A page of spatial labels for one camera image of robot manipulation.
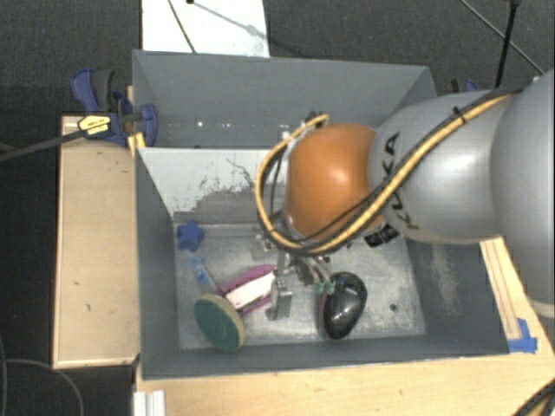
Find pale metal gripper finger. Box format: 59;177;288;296
279;290;295;319
264;280;282;322

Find black computer mouse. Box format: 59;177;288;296
317;271;369;341

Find green and yellow round sponge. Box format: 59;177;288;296
193;293;247;353

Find clear and blue plastic tube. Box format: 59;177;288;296
188;253;219;295

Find blue star-shaped toy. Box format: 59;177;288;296
175;219;206;252

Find grey metal bin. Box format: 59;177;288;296
131;49;511;381

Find pale wood board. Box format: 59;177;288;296
51;114;142;370

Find black cylinder on white bracket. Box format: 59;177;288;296
363;225;399;250

